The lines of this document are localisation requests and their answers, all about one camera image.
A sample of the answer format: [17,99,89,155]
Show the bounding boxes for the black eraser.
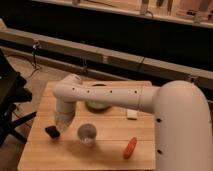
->
[45,126,60,138]

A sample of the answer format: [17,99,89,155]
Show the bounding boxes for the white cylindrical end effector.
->
[54,112,75,133]

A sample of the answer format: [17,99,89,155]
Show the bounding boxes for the black office chair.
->
[0,49,36,147]

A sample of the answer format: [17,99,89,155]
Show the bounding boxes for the white paper cup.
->
[77,123,97,147]

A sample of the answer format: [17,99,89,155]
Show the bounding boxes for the green bowl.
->
[85,101,109,112]

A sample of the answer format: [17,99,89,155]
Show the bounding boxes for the orange carrot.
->
[123,137,137,159]

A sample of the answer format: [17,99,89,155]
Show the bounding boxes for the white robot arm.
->
[53,74,213,171]

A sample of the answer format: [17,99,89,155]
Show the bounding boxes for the small white block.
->
[126,109,138,120]

